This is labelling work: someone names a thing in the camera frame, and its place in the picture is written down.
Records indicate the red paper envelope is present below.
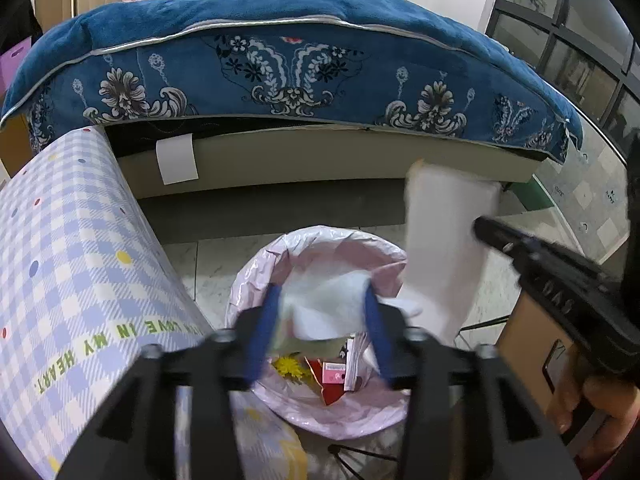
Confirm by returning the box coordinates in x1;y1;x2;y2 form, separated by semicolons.
305;359;346;406

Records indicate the blue floral bed blanket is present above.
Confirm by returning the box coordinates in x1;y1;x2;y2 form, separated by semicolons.
1;0;582;162

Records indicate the pink lined trash bin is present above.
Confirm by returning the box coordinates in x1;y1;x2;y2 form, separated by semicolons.
224;226;408;441

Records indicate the white cardboard sheet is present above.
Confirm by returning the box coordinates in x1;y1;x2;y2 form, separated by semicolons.
398;160;500;344

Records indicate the purple plastic storage basket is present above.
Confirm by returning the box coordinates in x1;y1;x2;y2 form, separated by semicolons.
0;37;32;94

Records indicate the white plastic mailer bag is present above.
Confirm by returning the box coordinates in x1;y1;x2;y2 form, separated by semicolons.
276;268;424;344

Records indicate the checkered tablecloth table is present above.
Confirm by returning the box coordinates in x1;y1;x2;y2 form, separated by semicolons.
1;127;210;479

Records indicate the yellow foam fruit net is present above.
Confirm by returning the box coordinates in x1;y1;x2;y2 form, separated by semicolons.
271;353;312;384

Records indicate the white label on bed frame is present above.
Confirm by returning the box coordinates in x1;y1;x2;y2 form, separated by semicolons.
155;133;198;185

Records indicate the pink product label card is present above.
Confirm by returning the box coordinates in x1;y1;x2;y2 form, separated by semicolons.
321;361;347;388

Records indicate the person right hand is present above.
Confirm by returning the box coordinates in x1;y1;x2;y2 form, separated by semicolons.
547;347;639;477

